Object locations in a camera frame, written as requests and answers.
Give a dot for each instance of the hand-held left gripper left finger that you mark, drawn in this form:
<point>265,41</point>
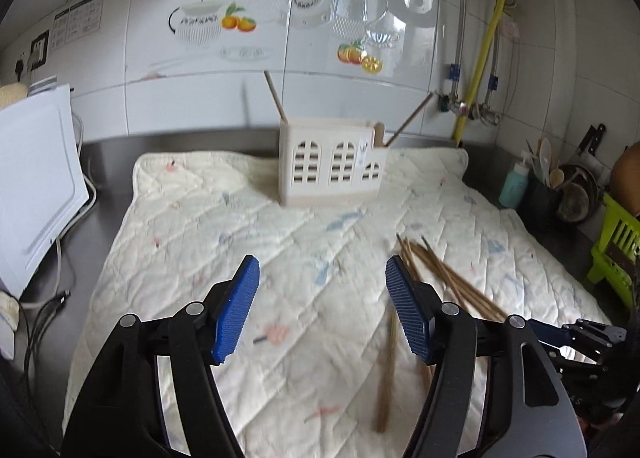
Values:
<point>235,308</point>

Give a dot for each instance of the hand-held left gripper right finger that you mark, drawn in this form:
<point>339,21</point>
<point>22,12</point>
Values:
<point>407,308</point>

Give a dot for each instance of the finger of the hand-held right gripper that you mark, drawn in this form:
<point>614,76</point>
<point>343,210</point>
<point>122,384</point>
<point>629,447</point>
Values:
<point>552,335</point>

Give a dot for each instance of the wooden chopstick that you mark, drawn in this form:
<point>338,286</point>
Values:
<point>410,120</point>
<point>384,388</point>
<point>275,95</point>
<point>393,353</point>

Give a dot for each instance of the pile of brown chopsticks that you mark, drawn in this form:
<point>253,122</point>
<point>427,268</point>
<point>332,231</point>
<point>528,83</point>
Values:
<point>440,270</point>

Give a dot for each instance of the white house-shaped utensil holder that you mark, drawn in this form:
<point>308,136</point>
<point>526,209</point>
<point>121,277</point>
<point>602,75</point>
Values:
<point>320,193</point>

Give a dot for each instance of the white quilted mat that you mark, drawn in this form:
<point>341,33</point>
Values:
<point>300,258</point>

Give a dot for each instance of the green plastic rack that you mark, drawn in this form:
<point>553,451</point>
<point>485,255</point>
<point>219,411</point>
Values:
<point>615,248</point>

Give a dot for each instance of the black utensil cup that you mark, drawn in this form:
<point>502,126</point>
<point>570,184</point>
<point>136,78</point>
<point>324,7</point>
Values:
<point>542,200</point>

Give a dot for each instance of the dark metal pan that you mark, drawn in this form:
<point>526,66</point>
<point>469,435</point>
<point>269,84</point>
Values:
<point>575,198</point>

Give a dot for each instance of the teal bottle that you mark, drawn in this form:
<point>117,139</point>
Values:
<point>512,188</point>

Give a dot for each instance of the wooden spoon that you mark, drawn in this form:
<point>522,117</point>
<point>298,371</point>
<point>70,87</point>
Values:
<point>556,177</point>

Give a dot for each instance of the brown rounded object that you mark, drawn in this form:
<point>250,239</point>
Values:
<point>629,177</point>

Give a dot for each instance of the white spoon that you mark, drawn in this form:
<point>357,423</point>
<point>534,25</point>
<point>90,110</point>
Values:
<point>545,152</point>

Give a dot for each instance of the metal pipe valves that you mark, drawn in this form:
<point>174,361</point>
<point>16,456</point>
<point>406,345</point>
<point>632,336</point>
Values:
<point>467,110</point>

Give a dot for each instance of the white power adapter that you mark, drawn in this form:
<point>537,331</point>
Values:
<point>7,318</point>

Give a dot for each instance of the white cutting board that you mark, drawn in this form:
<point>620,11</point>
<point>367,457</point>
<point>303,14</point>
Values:
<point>35,188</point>

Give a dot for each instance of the beige sponge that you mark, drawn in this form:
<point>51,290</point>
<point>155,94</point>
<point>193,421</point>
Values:
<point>11,93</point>

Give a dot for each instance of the black and white wall chart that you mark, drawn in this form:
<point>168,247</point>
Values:
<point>85,12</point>
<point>60,27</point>

